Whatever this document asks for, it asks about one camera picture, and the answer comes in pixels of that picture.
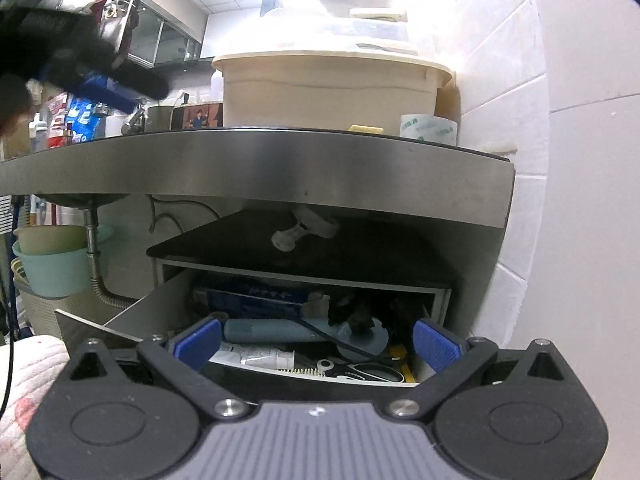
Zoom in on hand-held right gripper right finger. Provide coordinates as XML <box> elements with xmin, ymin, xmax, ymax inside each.
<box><xmin>385</xmin><ymin>317</ymin><xmax>576</xmax><ymax>421</ymax></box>

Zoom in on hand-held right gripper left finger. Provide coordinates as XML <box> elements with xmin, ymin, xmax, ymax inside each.
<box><xmin>65</xmin><ymin>316</ymin><xmax>253</xmax><ymax>421</ymax></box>

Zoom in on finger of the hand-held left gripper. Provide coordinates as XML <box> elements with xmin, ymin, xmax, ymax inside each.
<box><xmin>70</xmin><ymin>73</ymin><xmax>137</xmax><ymax>112</ymax></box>
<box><xmin>111</xmin><ymin>57</ymin><xmax>169</xmax><ymax>100</ymax></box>

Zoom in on black glass steel-edged desktop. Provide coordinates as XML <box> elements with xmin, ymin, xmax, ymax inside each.
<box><xmin>0</xmin><ymin>126</ymin><xmax>516</xmax><ymax>228</ymax></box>

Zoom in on yellow small item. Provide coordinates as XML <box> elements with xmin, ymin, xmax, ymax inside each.
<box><xmin>389</xmin><ymin>344</ymin><xmax>416</xmax><ymax>384</ymax></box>

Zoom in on chrome faucet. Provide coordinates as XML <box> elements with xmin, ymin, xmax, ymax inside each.
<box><xmin>93</xmin><ymin>102</ymin><xmax>149</xmax><ymax>137</ymax></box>

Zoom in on blue printed packet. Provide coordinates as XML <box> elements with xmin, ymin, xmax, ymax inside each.
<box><xmin>65</xmin><ymin>94</ymin><xmax>109</xmax><ymax>144</ymax></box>

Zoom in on metal cup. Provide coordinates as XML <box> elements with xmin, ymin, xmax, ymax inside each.
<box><xmin>145</xmin><ymin>105</ymin><xmax>174</xmax><ymax>133</ymax></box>

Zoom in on white tube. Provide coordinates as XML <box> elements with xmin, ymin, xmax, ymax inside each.
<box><xmin>219</xmin><ymin>342</ymin><xmax>297</xmax><ymax>369</ymax></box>

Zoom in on red printed packet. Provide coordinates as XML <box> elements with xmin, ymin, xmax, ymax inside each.
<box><xmin>46</xmin><ymin>99</ymin><xmax>69</xmax><ymax>149</ymax></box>

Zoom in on red hanging packet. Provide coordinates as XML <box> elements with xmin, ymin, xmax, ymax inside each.
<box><xmin>82</xmin><ymin>0</ymin><xmax>139</xmax><ymax>57</ymax></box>

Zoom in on blue round disc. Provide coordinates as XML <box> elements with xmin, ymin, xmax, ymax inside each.
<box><xmin>327</xmin><ymin>317</ymin><xmax>390</xmax><ymax>362</ymax></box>

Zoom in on blue tube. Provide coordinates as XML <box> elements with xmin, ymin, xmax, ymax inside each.
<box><xmin>222</xmin><ymin>318</ymin><xmax>309</xmax><ymax>344</ymax></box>

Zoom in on blue cardboard box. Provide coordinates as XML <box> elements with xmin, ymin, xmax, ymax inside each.
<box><xmin>192</xmin><ymin>282</ymin><xmax>332</xmax><ymax>319</ymax></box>

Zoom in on white plastic bottle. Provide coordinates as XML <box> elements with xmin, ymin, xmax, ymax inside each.
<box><xmin>208</xmin><ymin>70</ymin><xmax>225</xmax><ymax>107</ymax></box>

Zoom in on black drawer cabinet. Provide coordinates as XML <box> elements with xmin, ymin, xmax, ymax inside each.
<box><xmin>145</xmin><ymin>208</ymin><xmax>461</xmax><ymax>333</ymax></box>

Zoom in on beige perforated laundry basket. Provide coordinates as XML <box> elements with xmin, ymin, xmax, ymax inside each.
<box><xmin>12</xmin><ymin>260</ymin><xmax>147</xmax><ymax>342</ymax></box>

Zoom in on straight metal drain pipe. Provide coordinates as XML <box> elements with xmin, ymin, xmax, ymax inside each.
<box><xmin>82</xmin><ymin>207</ymin><xmax>101</xmax><ymax>281</ymax></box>

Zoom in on white plastic pipe fitting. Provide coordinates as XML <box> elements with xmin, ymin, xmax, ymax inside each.
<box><xmin>270</xmin><ymin>208</ymin><xmax>340</xmax><ymax>253</ymax></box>

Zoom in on beige plastic basin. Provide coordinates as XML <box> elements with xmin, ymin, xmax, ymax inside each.
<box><xmin>13</xmin><ymin>225</ymin><xmax>92</xmax><ymax>257</ymax></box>

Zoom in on mint green plastic basin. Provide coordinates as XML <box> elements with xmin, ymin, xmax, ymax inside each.
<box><xmin>11</xmin><ymin>225</ymin><xmax>115</xmax><ymax>299</ymax></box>

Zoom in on white quilted cloth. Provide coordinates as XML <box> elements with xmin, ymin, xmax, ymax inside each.
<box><xmin>0</xmin><ymin>334</ymin><xmax>72</xmax><ymax>480</ymax></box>

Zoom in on large beige plastic tub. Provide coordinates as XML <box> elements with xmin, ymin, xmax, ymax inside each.
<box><xmin>212</xmin><ymin>50</ymin><xmax>454</xmax><ymax>134</ymax></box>

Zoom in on clear lidded storage box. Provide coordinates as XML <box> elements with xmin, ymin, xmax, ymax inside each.
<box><xmin>260</xmin><ymin>6</ymin><xmax>437</xmax><ymax>58</ymax></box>

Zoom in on white green-printed tape roll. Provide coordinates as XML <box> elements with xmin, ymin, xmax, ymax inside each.
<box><xmin>398</xmin><ymin>113</ymin><xmax>460</xmax><ymax>146</ymax></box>

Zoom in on glass wall cabinet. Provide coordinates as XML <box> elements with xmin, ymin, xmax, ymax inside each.
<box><xmin>119</xmin><ymin>0</ymin><xmax>202</xmax><ymax>67</ymax></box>

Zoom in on black handled scissors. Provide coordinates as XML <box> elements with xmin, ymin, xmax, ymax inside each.
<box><xmin>299</xmin><ymin>356</ymin><xmax>402</xmax><ymax>384</ymax></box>

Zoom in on corrugated metal hose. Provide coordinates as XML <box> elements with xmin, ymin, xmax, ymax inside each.
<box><xmin>90</xmin><ymin>274</ymin><xmax>142</xmax><ymax>309</ymax></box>

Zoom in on grey wall cable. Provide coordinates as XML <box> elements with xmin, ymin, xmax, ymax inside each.
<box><xmin>148</xmin><ymin>195</ymin><xmax>222</xmax><ymax>237</ymax></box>

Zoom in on black cable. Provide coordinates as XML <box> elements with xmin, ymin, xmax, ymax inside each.
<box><xmin>0</xmin><ymin>265</ymin><xmax>22</xmax><ymax>413</ymax></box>

